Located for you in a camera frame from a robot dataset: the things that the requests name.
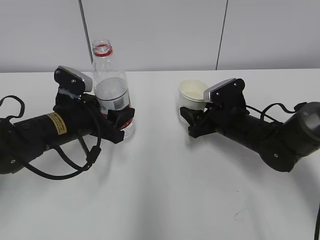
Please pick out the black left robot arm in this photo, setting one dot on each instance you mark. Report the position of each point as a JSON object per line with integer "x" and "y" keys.
{"x": 24, "y": 141}

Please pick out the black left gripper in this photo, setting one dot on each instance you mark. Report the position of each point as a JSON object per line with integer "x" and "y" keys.
{"x": 81, "y": 116}

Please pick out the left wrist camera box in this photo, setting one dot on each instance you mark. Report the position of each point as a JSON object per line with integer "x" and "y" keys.
{"x": 72, "y": 80}

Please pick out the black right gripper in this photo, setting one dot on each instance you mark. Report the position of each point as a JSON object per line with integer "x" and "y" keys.
{"x": 215, "y": 116}

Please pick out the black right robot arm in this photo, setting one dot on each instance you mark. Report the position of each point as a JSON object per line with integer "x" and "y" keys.
{"x": 279, "y": 144}

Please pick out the clear plastic water bottle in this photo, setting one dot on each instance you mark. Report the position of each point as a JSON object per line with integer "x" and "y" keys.
{"x": 110, "y": 84}

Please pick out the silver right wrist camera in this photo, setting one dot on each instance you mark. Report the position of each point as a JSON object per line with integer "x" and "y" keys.
{"x": 226, "y": 89}

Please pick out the white paper cup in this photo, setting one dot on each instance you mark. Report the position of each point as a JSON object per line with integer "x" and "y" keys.
{"x": 191, "y": 94}

